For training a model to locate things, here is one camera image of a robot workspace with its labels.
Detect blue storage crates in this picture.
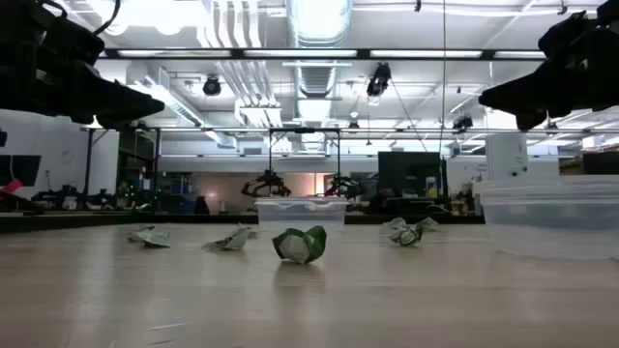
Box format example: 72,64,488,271
168,176,199,215

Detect black table edge rail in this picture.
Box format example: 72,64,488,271
0,212,487,234

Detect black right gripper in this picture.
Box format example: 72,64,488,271
478,28,619,131

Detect black wall monitor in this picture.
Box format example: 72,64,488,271
0,154,43,188

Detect white column box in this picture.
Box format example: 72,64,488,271
485,132,529,183

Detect black overhead rig beam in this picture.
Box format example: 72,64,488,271
99,47,547,61

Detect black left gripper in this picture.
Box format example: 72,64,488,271
0,45,166,130

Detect red pink object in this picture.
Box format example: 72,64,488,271
0,178,24,202

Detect clear plastic bin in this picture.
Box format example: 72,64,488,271
254,195,349,229
473,174,619,260

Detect thin hanging cable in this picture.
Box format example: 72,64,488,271
439,0,449,156

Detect round silver ceiling duct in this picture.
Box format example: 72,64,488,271
284,0,354,152

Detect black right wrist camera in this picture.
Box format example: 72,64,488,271
538,10,601,59

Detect dark green packet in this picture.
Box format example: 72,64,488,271
272,224,328,265

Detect large black monitor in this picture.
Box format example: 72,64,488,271
377,151,449,199

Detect black frame post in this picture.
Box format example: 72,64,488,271
82,128,96,209
153,128,162,214

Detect black background rig frame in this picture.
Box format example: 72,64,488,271
268,127,342,194

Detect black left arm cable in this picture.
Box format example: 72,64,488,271
91,0,122,36

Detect grey horizontal rail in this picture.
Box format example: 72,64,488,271
79,126,619,134

